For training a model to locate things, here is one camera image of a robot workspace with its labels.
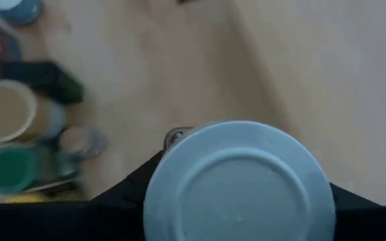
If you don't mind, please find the green lid spice jar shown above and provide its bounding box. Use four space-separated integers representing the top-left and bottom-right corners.
0 145 80 195

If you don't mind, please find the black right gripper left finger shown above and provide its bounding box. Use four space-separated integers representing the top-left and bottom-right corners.
0 150 164 241

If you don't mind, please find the tan lid spice jar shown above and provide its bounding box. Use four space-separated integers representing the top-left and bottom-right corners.
0 79 68 144

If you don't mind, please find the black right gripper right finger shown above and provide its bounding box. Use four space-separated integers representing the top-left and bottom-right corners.
328 182 386 241

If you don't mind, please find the small black block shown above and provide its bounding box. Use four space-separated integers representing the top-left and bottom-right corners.
0 61 86 105

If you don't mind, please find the white lid seasoning jar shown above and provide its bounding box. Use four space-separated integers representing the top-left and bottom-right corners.
142 120 336 241

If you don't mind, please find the small clear spice jar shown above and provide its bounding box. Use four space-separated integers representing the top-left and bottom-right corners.
58 126 109 160

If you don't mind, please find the yellow lid spice jar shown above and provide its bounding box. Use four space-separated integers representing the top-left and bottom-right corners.
5 187 83 204

